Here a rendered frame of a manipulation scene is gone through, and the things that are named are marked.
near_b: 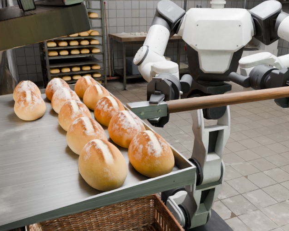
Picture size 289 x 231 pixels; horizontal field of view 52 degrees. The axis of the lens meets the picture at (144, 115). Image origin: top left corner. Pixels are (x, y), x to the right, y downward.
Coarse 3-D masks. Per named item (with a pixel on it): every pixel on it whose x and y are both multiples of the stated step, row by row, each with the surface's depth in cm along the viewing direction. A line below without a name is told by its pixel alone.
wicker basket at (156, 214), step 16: (96, 208) 105; (144, 208) 114; (160, 208) 111; (32, 224) 88; (48, 224) 99; (64, 224) 102; (80, 224) 105; (96, 224) 108; (112, 224) 110; (128, 224) 113; (144, 224) 117; (160, 224) 113; (176, 224) 99
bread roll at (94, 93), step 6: (90, 90) 71; (96, 90) 70; (102, 90) 70; (84, 96) 72; (90, 96) 70; (96, 96) 69; (102, 96) 69; (84, 102) 72; (90, 102) 69; (96, 102) 69; (90, 108) 70
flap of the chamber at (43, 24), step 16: (0, 16) 34; (16, 16) 26; (32, 16) 26; (48, 16) 26; (64, 16) 27; (80, 16) 27; (0, 32) 25; (16, 32) 26; (32, 32) 26; (48, 32) 27; (64, 32) 27; (80, 32) 28; (0, 48) 26
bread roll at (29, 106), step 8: (24, 96) 64; (32, 96) 64; (16, 104) 64; (24, 104) 63; (32, 104) 63; (40, 104) 65; (16, 112) 64; (24, 112) 62; (32, 112) 63; (40, 112) 64; (32, 120) 64
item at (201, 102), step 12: (204, 96) 73; (216, 96) 74; (228, 96) 75; (240, 96) 76; (252, 96) 77; (264, 96) 79; (276, 96) 81; (288, 96) 83; (168, 108) 68; (180, 108) 69; (192, 108) 71; (204, 108) 73
